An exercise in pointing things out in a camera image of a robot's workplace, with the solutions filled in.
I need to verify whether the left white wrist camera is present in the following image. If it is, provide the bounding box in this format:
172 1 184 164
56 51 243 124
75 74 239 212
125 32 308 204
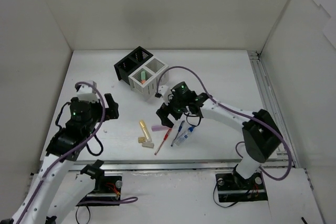
75 84 99 103

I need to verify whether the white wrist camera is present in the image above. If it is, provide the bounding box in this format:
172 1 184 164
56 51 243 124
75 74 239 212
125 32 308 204
75 84 99 103
155 85 171 102

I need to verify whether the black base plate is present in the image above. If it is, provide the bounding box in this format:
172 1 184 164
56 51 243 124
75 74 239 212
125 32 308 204
77 174 122 206
214 172 268 206

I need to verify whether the black slotted organizer box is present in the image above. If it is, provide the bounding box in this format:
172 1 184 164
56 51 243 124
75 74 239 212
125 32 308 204
114 46 154 84

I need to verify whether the aluminium front rail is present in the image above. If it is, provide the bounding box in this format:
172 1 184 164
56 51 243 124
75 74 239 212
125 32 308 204
69 159 288 172

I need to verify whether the aluminium side rail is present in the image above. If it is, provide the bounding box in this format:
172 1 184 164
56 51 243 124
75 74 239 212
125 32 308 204
247 51 299 168

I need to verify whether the beige eraser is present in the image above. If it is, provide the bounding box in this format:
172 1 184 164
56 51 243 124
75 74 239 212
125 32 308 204
142 142 154 148

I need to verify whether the purple highlighter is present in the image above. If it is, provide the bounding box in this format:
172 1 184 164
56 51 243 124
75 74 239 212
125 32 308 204
151 125 169 132

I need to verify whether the yellow highlighter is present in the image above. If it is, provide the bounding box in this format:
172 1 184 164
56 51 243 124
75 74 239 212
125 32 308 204
139 120 152 142

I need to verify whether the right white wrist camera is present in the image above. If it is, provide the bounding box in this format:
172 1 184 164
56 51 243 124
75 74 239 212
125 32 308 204
155 85 171 102

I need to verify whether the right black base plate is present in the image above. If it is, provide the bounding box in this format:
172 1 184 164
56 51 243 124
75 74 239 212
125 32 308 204
214 172 268 206

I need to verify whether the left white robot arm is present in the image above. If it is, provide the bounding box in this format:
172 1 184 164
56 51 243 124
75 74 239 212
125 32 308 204
1 93 119 223

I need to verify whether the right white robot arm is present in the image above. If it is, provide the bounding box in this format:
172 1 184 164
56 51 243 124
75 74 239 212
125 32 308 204
155 82 281 188

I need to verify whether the blue ballpoint pen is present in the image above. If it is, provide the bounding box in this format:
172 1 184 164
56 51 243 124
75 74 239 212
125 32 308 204
171 120 185 147

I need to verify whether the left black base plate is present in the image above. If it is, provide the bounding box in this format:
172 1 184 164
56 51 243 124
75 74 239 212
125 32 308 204
77 174 122 206

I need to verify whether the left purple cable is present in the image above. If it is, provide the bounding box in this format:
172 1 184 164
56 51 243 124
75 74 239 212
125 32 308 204
15 81 139 224

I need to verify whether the small wooden stamp block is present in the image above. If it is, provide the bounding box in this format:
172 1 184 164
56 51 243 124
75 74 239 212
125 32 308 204
138 137 146 143

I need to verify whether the white slotted organizer box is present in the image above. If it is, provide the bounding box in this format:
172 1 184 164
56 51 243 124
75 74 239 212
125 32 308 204
129 56 169 101

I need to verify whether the clear blue-capped spray bottle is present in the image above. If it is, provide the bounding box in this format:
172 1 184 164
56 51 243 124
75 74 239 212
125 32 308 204
174 126 195 146

